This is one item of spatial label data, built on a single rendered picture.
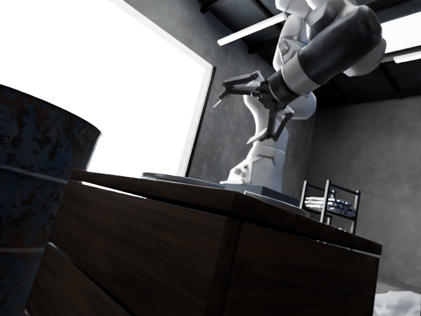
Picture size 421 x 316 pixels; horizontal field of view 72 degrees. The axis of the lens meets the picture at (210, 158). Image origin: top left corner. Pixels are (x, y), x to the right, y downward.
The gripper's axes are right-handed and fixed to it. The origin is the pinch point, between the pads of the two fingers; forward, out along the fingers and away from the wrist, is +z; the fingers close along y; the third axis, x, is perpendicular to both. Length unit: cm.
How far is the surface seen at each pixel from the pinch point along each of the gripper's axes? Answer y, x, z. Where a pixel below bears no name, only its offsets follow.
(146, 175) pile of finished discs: -8.9, -38.3, -13.7
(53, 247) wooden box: -11, -50, 3
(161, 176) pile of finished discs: -7.6, -39.0, -17.5
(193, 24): -118, 442, 289
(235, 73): 5, 489, 325
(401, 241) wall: 505, 421, 249
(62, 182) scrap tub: -19.8, -35.7, 20.0
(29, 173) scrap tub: -25.0, -40.1, 16.1
